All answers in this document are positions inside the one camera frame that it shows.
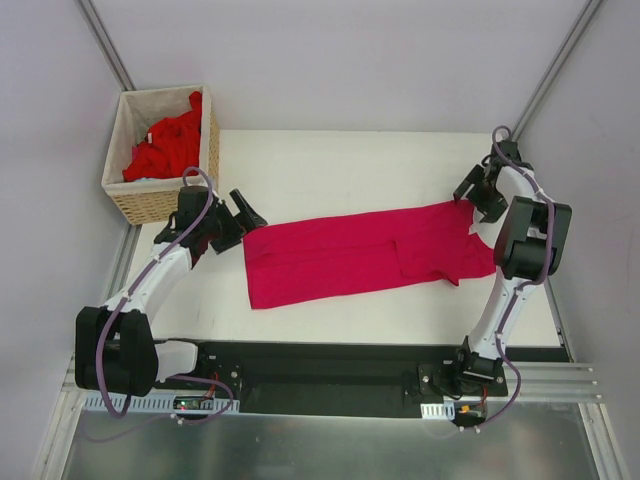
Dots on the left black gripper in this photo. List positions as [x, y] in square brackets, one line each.
[230, 228]

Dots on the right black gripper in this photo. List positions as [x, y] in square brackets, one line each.
[486, 189]

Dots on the magenta t shirt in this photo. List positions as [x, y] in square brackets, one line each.
[327, 257]

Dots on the wicker laundry basket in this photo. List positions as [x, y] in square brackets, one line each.
[137, 111]

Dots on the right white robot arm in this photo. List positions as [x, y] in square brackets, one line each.
[528, 249]

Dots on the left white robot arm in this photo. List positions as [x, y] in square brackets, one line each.
[115, 350]

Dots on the red t shirt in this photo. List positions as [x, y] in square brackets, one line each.
[170, 147]

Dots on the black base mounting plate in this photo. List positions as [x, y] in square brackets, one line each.
[380, 381]

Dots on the right white cable duct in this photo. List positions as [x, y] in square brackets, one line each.
[438, 411]

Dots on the white cable duct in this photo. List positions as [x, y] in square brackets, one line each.
[164, 403]
[438, 411]

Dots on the right aluminium frame post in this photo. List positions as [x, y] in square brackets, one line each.
[574, 36]

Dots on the aluminium frame post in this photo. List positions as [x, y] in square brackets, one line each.
[105, 44]
[574, 36]

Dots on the left white cable duct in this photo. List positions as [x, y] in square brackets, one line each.
[164, 403]

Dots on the left aluminium frame post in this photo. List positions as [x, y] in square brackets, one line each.
[105, 44]

